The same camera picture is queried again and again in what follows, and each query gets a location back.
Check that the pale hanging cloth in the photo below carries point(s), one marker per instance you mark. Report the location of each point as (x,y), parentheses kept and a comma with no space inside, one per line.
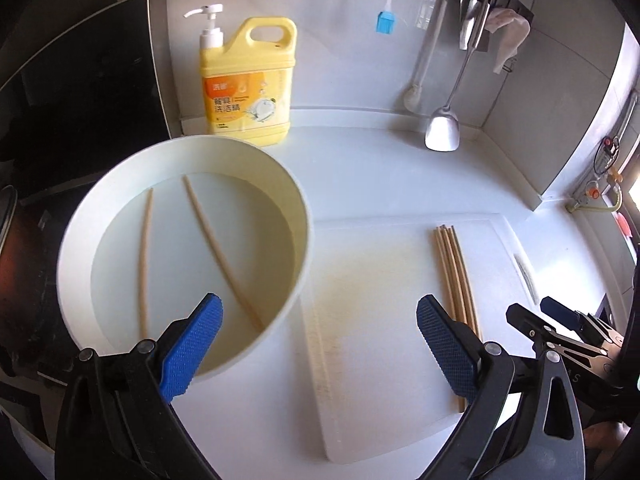
(510,35)

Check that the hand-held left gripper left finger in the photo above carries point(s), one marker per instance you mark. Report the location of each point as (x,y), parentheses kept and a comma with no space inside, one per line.
(192,345)

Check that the black glass stove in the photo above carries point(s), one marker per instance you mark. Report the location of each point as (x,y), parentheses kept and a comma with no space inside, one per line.
(75,110)

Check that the metal spatula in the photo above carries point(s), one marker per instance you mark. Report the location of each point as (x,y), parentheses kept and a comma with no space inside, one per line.
(442,132)

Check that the grey pipe with valves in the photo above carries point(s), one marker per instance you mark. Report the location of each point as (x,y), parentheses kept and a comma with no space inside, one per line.
(600,190)

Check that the white round basin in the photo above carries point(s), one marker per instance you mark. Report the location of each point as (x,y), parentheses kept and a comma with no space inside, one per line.
(280,200)

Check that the yellow dish soap bottle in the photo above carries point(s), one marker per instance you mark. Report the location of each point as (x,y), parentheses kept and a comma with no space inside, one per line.
(240,60)

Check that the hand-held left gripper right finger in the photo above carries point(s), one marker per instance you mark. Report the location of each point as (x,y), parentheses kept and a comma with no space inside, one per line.
(447,345)

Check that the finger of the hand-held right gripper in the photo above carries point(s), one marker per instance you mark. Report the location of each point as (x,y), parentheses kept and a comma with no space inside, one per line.
(560,310)
(525,320)

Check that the white plastic cutting board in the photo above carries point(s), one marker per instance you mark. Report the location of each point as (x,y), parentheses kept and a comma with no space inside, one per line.
(375,310)

